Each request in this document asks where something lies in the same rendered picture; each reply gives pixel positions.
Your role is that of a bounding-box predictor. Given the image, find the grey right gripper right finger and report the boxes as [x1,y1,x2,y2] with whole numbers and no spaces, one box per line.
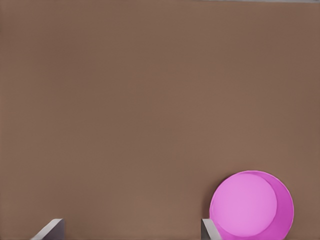
[201,218,223,240]

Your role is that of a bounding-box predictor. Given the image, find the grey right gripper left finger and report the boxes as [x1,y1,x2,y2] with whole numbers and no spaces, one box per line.
[30,218,65,240]

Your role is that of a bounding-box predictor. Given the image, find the pink plate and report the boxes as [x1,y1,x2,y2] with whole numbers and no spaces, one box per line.
[209,170,295,240]

